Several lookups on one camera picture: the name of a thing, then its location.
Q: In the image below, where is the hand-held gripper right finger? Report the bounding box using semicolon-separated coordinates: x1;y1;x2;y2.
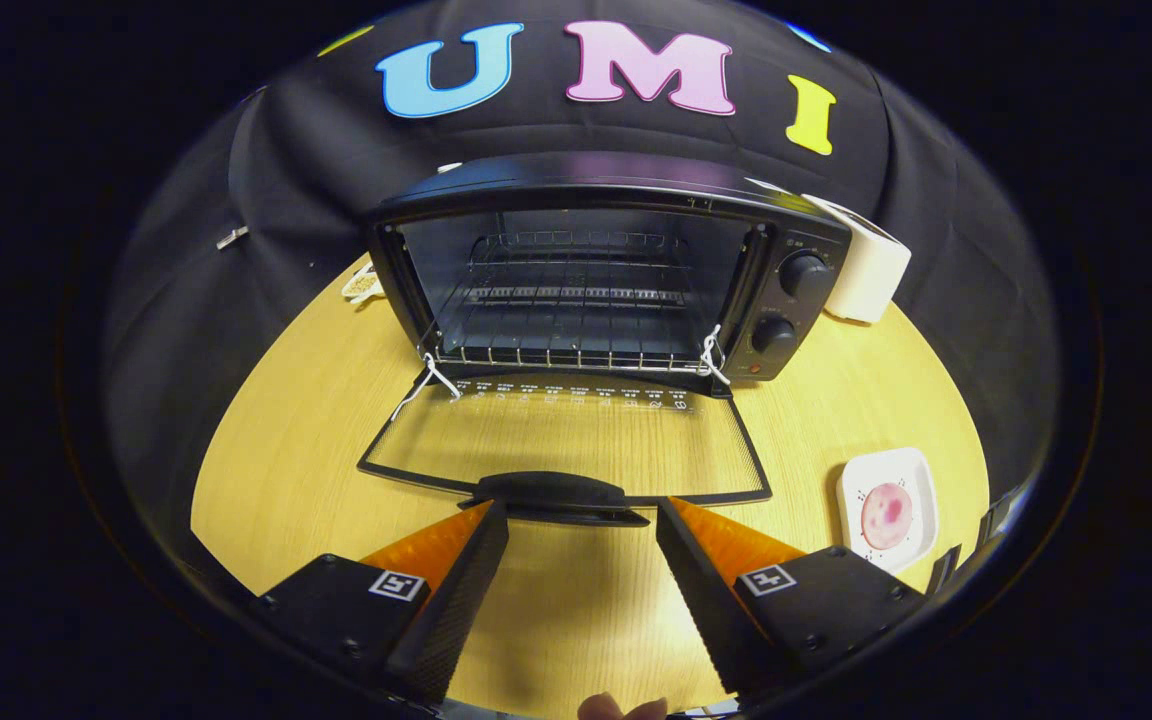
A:
654;495;929;700

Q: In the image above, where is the white square plate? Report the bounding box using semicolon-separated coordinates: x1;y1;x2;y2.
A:
835;446;940;575

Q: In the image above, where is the white string tie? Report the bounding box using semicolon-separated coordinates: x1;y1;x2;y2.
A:
390;348;463;422
698;324;733;387

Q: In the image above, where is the black toaster oven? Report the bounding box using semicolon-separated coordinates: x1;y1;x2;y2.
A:
356;150;853;528

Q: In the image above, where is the round pink meat slice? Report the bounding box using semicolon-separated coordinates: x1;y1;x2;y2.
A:
860;482;915;551

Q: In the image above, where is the white slot toaster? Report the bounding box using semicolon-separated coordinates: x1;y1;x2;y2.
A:
804;193;913;325

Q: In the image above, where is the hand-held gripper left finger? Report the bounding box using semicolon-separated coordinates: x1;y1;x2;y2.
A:
249;498;512;706

